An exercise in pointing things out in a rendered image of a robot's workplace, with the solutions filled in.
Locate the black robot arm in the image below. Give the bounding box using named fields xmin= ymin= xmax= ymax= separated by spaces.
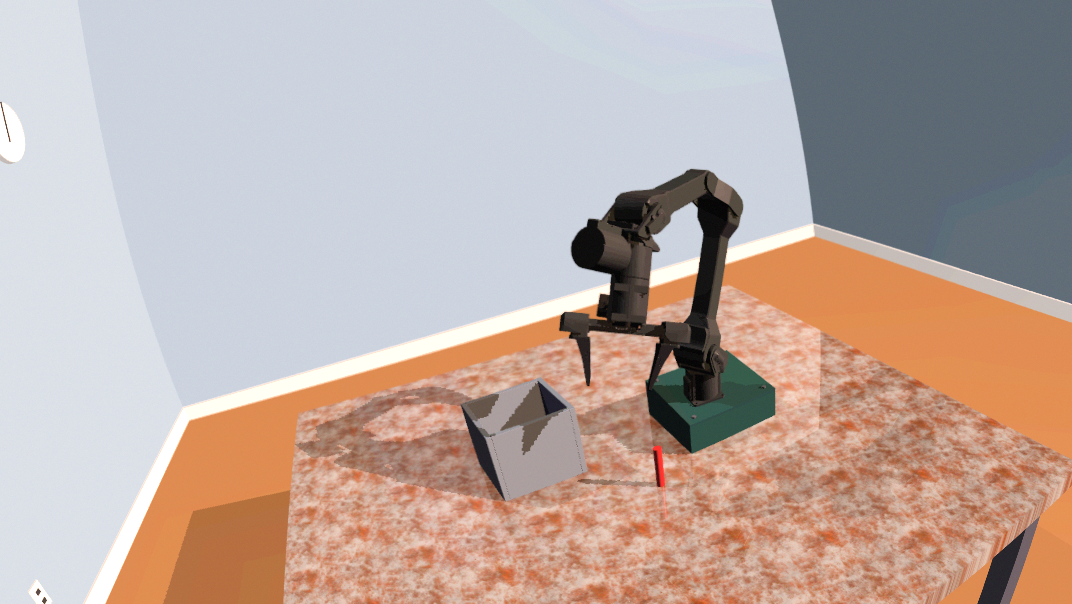
xmin=571 ymin=170 xmax=744 ymax=407

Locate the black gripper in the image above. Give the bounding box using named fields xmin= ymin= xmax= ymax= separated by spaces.
xmin=559 ymin=276 xmax=691 ymax=391

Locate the dark red peg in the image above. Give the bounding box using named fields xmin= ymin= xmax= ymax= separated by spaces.
xmin=653 ymin=446 xmax=665 ymax=487

